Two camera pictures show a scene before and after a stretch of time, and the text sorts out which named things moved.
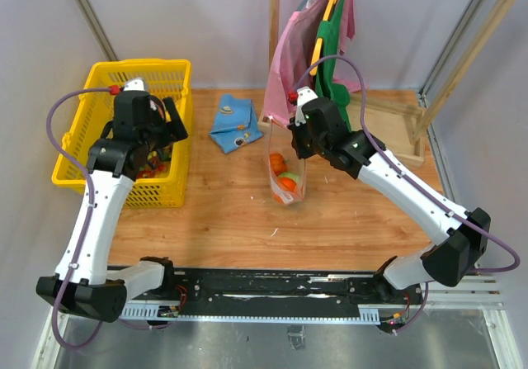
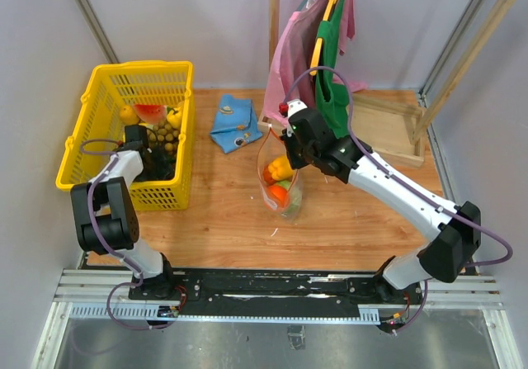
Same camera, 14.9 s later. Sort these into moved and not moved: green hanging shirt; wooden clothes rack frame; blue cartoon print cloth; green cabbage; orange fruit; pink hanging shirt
Moved: orange fruit; green cabbage
Not moved: green hanging shirt; wooden clothes rack frame; blue cartoon print cloth; pink hanging shirt
